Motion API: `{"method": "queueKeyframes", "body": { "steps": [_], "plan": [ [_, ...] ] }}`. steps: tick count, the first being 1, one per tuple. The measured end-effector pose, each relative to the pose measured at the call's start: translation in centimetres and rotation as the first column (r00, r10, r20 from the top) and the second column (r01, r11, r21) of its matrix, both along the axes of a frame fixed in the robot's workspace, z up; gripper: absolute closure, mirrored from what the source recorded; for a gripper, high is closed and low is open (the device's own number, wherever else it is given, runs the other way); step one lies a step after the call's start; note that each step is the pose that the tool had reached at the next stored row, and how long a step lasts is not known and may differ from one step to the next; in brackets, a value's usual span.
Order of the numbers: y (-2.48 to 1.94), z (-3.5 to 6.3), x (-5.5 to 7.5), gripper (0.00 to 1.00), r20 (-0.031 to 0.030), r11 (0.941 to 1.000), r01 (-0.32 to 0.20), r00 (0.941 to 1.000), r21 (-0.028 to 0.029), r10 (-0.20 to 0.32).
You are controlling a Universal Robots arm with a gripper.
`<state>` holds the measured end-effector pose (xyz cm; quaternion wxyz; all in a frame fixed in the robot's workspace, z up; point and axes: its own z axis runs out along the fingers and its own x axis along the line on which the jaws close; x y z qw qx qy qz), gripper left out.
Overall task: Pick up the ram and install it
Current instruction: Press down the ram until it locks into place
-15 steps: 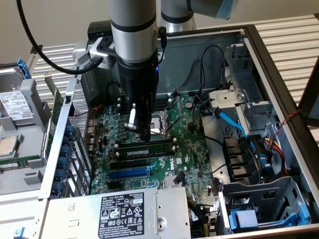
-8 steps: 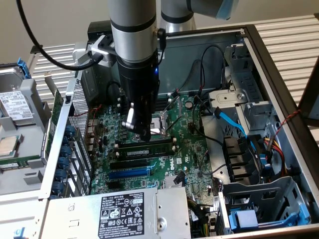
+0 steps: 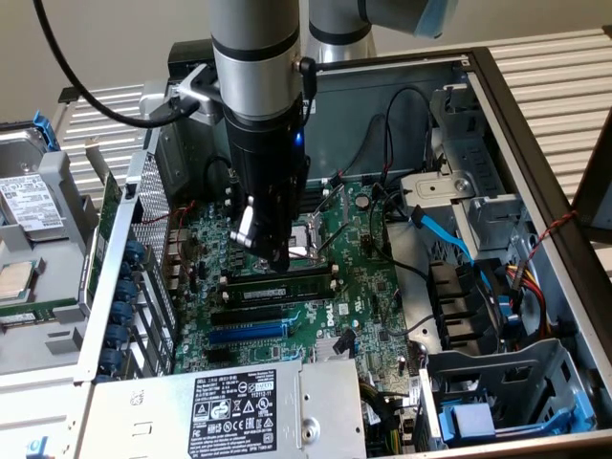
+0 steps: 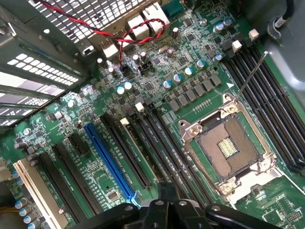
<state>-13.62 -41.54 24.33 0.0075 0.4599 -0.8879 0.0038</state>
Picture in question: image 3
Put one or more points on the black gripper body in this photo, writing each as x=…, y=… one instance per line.
x=263, y=153

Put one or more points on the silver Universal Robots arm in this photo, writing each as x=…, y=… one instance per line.
x=253, y=57

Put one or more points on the CPU socket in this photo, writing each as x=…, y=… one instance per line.
x=301, y=236

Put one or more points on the silver socket cover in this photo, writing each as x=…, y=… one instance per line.
x=314, y=229

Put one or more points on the thin metal locking lever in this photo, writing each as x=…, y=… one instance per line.
x=333, y=236

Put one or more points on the silver coin battery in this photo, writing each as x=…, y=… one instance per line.
x=364, y=200

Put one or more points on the long black expansion slot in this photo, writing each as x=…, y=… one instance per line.
x=246, y=315

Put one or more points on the metal rear port block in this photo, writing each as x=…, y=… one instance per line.
x=174, y=248

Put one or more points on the blue expansion slot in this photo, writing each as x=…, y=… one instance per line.
x=246, y=333

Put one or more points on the open PC case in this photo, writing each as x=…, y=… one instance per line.
x=354, y=86

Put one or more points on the green Dell motherboard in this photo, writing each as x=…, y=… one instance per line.
x=382, y=287

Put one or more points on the black box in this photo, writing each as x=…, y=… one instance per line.
x=189, y=52

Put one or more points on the blue card retainer clip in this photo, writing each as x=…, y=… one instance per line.
x=111, y=361
x=135, y=251
x=123, y=312
x=117, y=335
x=128, y=289

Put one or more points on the silver chipset heatsink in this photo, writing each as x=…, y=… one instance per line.
x=322, y=351

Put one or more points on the short black expansion slot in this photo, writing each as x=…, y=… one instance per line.
x=217, y=355

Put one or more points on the green graphics card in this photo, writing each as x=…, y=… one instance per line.
x=107, y=215

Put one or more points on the black plastic fan shroud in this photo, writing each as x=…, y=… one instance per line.
x=459, y=306

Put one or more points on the silver metal disk bay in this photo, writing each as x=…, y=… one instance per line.
x=473, y=158

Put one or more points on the small black clip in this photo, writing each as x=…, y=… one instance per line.
x=69, y=94

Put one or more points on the gray parts rack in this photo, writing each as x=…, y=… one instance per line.
x=57, y=268

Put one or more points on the silver power supply unit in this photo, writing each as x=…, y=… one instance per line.
x=143, y=421

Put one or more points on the silver Toshiba hard disk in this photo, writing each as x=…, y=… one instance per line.
x=28, y=201

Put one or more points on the silver CPU chip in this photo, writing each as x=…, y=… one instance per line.
x=14, y=282

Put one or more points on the blue plastic disk caddy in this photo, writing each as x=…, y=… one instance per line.
x=473, y=423

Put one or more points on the gray perforated disk bay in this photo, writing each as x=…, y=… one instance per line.
x=550, y=368

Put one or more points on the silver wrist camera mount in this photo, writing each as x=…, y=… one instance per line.
x=196, y=91

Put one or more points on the silver metal bracket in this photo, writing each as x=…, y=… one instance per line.
x=149, y=95

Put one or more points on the blue hard disk rail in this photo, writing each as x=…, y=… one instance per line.
x=48, y=134

